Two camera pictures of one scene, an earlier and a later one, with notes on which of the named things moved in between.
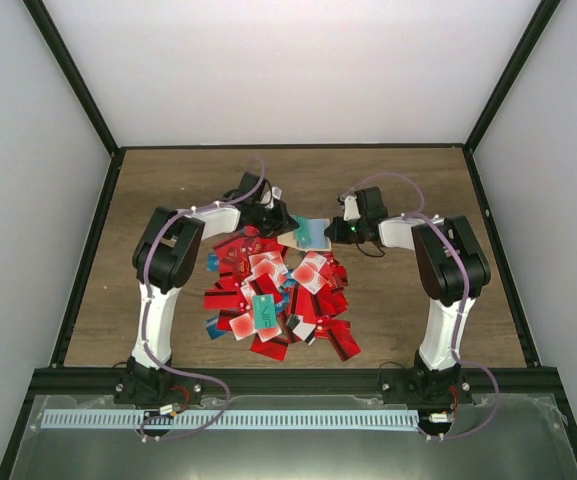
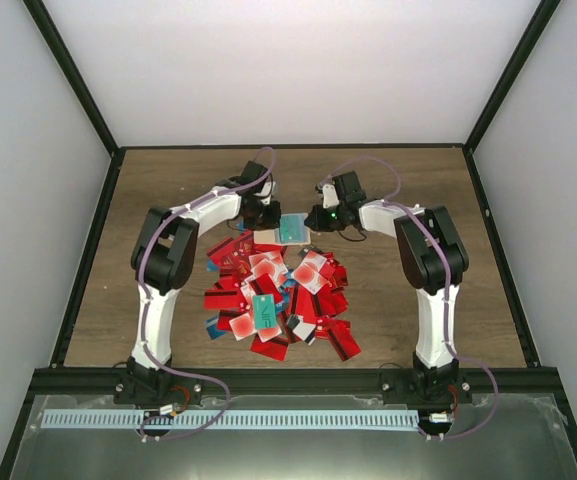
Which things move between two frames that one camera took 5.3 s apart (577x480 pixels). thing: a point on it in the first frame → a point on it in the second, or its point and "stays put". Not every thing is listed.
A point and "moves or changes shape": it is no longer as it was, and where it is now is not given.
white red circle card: [308, 274] stays put
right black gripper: [337, 236] → [319, 224]
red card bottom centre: [273, 348] stays put
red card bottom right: [342, 336] stays put
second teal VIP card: [264, 311] stays put
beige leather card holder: [320, 236] moves or changes shape
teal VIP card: [302, 233] moves or changes shape
